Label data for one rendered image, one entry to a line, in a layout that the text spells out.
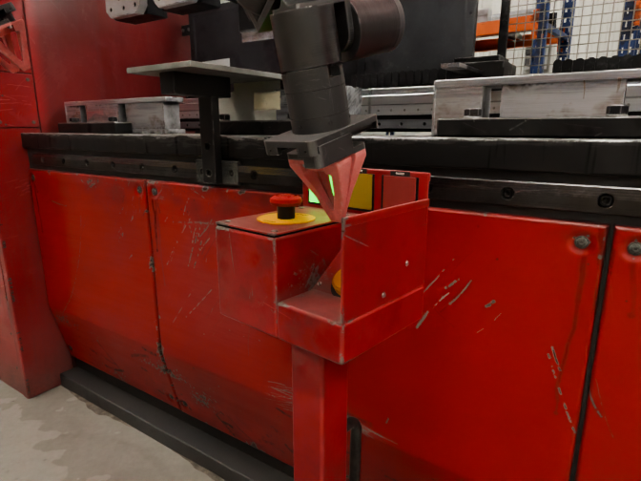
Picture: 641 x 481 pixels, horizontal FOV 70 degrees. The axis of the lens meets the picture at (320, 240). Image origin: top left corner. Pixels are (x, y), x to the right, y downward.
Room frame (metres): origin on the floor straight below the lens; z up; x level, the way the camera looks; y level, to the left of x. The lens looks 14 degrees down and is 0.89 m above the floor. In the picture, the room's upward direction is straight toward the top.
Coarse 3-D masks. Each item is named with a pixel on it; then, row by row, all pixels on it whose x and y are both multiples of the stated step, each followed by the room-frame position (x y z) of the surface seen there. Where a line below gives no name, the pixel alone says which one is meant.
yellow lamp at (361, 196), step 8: (360, 176) 0.59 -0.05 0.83; (368, 176) 0.58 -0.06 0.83; (360, 184) 0.59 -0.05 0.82; (368, 184) 0.58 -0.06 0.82; (352, 192) 0.60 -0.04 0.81; (360, 192) 0.59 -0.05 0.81; (368, 192) 0.58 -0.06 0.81; (352, 200) 0.60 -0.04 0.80; (360, 200) 0.59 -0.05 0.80; (368, 200) 0.58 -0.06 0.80; (360, 208) 0.59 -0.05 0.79; (368, 208) 0.58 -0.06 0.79
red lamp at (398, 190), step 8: (384, 176) 0.56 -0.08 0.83; (392, 176) 0.56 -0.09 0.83; (384, 184) 0.56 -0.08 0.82; (392, 184) 0.56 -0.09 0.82; (400, 184) 0.55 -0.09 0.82; (408, 184) 0.54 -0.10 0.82; (384, 192) 0.56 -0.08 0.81; (392, 192) 0.55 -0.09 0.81; (400, 192) 0.55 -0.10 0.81; (408, 192) 0.54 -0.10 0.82; (384, 200) 0.56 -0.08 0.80; (392, 200) 0.55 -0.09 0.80; (400, 200) 0.55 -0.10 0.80; (408, 200) 0.54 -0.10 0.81
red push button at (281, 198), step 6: (270, 198) 0.56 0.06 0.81; (276, 198) 0.55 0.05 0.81; (282, 198) 0.54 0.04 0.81; (288, 198) 0.54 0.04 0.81; (294, 198) 0.55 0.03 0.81; (300, 198) 0.56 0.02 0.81; (276, 204) 0.54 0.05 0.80; (282, 204) 0.54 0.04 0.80; (288, 204) 0.54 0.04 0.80; (294, 204) 0.54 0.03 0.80; (282, 210) 0.55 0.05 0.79; (288, 210) 0.55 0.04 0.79; (294, 210) 0.56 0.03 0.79; (282, 216) 0.55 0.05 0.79; (288, 216) 0.55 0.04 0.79; (294, 216) 0.56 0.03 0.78
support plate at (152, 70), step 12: (132, 72) 0.92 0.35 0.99; (144, 72) 0.90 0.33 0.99; (156, 72) 0.90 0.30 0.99; (192, 72) 0.90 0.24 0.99; (204, 72) 0.90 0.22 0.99; (216, 72) 0.90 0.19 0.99; (228, 72) 0.90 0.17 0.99; (240, 72) 0.93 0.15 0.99; (252, 72) 0.95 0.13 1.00; (264, 72) 0.99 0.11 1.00
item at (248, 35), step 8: (240, 8) 1.12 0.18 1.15; (240, 16) 1.12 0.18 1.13; (240, 24) 1.12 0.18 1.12; (248, 24) 1.11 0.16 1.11; (240, 32) 1.13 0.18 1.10; (248, 32) 1.12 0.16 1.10; (256, 32) 1.11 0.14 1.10; (264, 32) 1.10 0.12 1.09; (272, 32) 1.09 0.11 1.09; (248, 40) 1.12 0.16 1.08; (256, 40) 1.11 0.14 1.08
